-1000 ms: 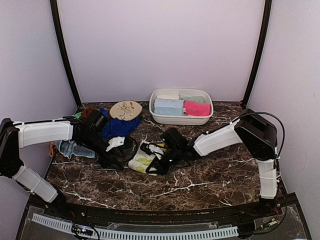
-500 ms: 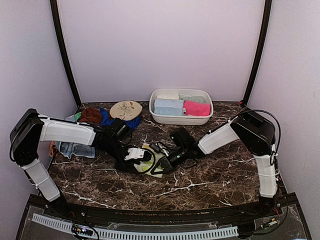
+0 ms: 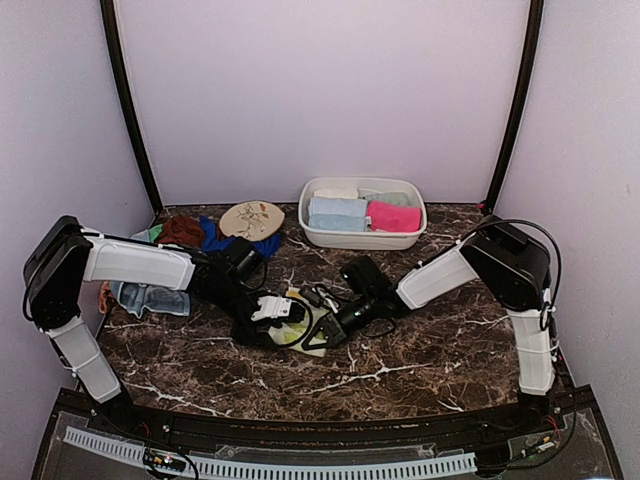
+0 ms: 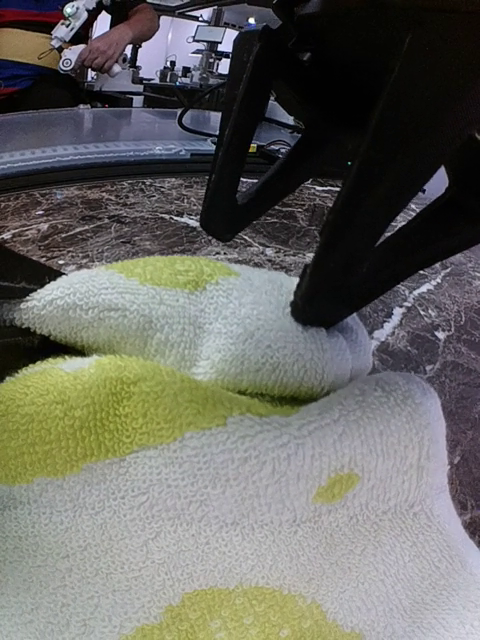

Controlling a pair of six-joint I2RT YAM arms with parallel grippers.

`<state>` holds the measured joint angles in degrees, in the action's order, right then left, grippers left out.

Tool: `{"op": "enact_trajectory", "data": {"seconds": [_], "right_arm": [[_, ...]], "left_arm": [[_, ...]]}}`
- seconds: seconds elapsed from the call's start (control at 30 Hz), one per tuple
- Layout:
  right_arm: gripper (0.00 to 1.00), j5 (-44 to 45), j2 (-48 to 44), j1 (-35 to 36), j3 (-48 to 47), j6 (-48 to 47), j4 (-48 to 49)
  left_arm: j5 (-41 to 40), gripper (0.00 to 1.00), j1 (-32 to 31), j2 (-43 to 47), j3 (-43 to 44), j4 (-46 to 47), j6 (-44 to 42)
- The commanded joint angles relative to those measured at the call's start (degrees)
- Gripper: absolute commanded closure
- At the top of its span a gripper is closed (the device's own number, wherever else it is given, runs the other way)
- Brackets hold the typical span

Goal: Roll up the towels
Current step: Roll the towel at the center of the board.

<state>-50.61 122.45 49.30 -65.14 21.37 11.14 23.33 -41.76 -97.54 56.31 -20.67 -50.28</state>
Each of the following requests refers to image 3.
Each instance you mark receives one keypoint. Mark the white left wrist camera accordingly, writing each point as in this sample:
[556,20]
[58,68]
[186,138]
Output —
[272,307]

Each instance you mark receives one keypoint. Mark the light blue crumpled towel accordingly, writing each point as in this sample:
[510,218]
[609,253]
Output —
[150,297]

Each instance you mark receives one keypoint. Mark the orange peach towel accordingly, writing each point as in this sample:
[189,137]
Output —
[106,299]

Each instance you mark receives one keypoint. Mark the light blue rolled towel front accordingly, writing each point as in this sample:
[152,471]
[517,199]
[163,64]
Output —
[334,222]

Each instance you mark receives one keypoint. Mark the light blue rolled towel back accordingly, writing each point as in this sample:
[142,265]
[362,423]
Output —
[349,207]

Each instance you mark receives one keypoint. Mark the black right frame post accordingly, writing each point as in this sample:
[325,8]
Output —
[521,89]

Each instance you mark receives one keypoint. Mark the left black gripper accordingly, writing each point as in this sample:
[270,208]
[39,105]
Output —
[249,335]

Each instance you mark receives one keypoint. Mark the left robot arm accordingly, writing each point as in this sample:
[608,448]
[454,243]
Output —
[63,275]

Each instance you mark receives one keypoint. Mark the white slotted cable duct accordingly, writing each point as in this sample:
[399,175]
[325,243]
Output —
[166,464]

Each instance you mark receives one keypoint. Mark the pink towel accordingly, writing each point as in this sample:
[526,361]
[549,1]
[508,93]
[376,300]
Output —
[395,219]

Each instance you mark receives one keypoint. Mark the black front rail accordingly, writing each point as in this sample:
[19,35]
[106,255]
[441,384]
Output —
[485,429]

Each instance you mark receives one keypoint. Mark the black frame post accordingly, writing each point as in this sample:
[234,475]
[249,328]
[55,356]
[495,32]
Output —
[124,92]
[521,89]

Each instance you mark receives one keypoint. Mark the black left frame post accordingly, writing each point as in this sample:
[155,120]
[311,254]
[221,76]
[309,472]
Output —
[124,92]

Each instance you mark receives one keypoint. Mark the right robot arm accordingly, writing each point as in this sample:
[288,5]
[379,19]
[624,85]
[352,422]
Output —
[522,273]

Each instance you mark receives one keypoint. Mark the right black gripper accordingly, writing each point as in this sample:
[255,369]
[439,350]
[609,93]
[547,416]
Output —
[333,325]

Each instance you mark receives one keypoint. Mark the green rolled towel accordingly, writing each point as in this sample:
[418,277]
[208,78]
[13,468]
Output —
[391,198]

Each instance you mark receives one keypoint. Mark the light blue rolled towel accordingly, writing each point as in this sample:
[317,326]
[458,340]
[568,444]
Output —
[334,222]
[349,207]

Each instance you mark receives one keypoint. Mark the brown towel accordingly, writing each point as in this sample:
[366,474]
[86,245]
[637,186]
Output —
[183,231]

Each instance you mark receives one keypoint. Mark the white rolled towel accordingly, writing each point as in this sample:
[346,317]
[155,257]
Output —
[337,193]

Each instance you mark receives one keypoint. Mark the white plastic tub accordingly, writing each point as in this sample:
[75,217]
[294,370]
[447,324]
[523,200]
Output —
[370,239]

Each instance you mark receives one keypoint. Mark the yellow green patterned towel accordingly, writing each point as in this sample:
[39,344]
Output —
[289,332]

